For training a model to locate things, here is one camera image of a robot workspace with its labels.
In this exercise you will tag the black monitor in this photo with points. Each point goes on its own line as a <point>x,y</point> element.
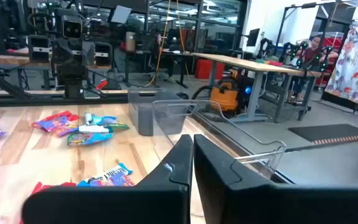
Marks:
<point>253,37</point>

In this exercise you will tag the robot arm with green lights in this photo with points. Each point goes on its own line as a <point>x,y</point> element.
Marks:
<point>297,54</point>
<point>325,59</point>

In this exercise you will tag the blue and white candy bar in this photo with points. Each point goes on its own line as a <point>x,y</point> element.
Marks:
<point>88,119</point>
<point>104,178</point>
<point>93,128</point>

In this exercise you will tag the black floor mat orange-striped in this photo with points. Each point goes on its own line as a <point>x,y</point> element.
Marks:
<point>325,132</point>

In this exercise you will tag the wooden workbench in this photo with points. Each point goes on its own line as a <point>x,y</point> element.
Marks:
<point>7,59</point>

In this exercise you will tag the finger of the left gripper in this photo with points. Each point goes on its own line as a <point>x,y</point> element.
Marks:
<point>83,53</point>
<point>63,53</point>

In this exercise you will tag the black aluminium table frame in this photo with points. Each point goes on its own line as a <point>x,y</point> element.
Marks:
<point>41,100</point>

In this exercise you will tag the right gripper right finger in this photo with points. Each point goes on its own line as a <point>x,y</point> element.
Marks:
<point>290,205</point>

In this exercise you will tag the wooden top table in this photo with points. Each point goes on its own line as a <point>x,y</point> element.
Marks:
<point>247,63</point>

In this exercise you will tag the red storage bin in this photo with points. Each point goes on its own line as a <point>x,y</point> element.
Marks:
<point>205,69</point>

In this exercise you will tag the red candy packet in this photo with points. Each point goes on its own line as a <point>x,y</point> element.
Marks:
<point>65,116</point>
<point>46,186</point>

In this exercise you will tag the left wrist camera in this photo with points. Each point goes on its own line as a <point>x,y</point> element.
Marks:
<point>72,28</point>

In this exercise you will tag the person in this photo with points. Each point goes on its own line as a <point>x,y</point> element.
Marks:
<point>311,53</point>

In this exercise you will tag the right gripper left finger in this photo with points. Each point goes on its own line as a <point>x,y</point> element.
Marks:
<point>119,205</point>

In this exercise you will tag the clear plastic bin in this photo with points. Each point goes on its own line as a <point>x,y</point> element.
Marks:
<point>169,119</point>

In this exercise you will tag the grey plastic bin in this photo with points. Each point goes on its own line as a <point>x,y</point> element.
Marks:
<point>144,118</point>

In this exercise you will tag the orange shop vacuum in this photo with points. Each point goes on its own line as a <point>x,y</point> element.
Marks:
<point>223,96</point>

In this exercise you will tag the floral curtain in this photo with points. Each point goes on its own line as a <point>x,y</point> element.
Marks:
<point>353,68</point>

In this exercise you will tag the black computer blue light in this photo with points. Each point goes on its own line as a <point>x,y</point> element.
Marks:
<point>248,84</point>

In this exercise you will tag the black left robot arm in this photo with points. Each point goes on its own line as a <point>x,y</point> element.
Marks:
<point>71,81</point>

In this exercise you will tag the grey-green candy packet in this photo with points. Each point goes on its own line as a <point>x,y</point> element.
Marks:
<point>119,126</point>

